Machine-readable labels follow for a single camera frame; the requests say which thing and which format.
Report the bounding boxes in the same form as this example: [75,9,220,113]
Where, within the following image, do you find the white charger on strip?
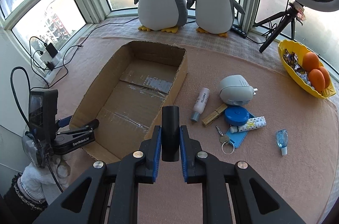
[40,51,53,63]

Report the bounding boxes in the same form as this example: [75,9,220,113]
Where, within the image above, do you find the orange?
[302,52,320,72]
[318,66,331,88]
[308,69,325,93]

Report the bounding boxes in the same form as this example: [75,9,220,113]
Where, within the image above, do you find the open cardboard box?
[71,41,188,163]

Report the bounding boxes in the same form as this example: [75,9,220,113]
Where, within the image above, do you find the keys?
[215,125,235,155]

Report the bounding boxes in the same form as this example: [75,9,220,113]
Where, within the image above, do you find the wooden clothespin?
[202,103,228,127]

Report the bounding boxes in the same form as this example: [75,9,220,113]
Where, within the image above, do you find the black cable on mat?
[28,16,139,87]

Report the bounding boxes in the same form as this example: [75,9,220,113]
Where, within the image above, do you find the right orange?
[318,66,331,88]

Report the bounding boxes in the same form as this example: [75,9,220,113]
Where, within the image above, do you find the black remote controller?
[230,25,247,38]

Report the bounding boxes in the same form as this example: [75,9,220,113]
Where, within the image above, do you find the white plug-in device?
[218,75,257,106]

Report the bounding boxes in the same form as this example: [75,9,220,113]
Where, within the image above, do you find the front orange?
[308,69,325,93]

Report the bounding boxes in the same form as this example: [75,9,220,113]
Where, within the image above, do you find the pink small bottle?
[190,87,210,122]

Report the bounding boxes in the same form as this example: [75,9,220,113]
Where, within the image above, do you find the white gloved left hand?
[17,156,71,205]

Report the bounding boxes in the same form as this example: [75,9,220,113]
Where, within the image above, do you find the rear orange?
[302,52,320,72]

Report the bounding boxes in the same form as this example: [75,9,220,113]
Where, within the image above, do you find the black cylinder tube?
[161,106,180,162]

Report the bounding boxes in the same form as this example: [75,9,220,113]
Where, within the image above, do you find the black tripod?
[253,1,304,53]

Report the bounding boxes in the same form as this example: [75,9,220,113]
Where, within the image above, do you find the small plush penguin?
[187,0,245,38]

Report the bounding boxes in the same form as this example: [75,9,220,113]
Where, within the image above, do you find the small black plug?
[45,62,55,71]

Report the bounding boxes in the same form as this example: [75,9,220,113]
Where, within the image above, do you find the patterned white tube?
[229,117,267,133]

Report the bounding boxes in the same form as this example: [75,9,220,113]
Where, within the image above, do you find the blue plastic phone stand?
[225,113,254,149]

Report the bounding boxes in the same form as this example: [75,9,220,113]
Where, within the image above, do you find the white power strip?
[40,51,63,84]

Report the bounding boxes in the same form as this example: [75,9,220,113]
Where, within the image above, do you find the blue round tape measure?
[224,106,249,127]

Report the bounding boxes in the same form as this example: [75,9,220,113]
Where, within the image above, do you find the blue sanitizer bottle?
[276,129,288,156]

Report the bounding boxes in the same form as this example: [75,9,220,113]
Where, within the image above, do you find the pile of wrapped candies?
[283,49,312,87]

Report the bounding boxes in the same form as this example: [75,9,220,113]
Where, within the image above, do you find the black power adapter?
[45,43,58,58]

